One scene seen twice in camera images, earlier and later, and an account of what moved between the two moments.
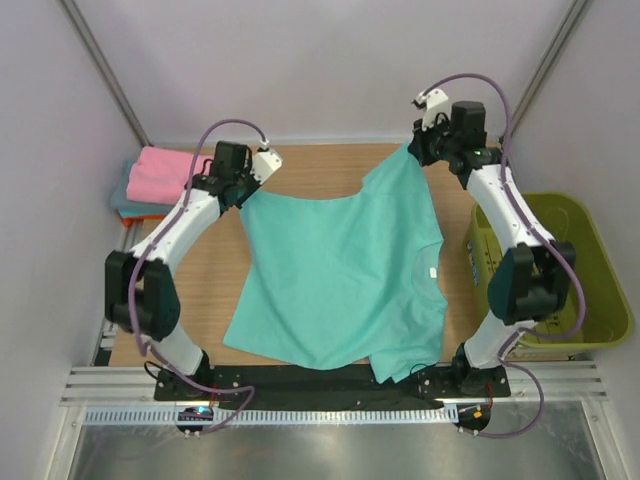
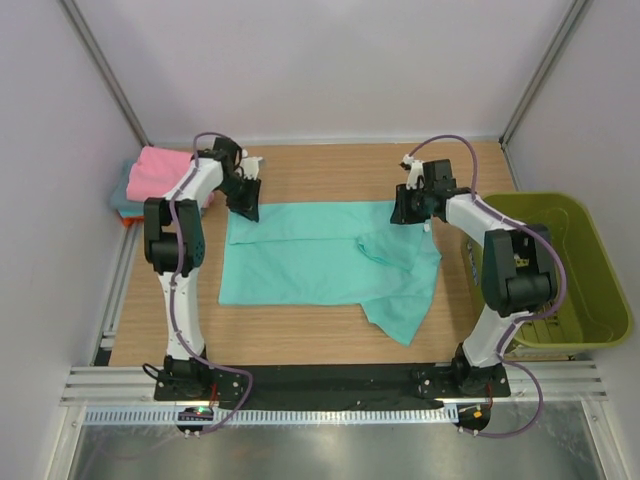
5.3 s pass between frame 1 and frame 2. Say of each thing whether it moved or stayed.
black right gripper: moved
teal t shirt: moved
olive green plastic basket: stayed
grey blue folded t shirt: stayed
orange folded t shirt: stayed
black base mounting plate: stayed
